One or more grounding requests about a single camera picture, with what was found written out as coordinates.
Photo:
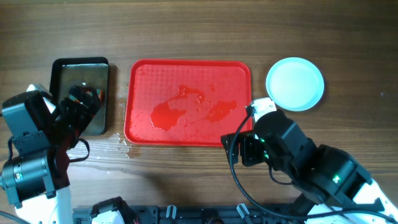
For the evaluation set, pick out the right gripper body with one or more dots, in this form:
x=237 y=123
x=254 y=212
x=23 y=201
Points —
x=240 y=149

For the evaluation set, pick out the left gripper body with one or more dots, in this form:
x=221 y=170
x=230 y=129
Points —
x=78 y=106

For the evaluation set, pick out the white plate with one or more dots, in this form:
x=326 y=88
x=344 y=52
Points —
x=295 y=84

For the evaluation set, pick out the green and orange sponge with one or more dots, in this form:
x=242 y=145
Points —
x=100 y=93

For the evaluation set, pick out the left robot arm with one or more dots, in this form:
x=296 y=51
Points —
x=35 y=177

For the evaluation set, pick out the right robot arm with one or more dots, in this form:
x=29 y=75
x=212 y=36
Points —
x=329 y=178

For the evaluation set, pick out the black tray with water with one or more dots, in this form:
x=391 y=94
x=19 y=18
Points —
x=85 y=72

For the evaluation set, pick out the red plastic serving tray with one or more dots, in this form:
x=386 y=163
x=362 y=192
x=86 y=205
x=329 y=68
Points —
x=185 y=102

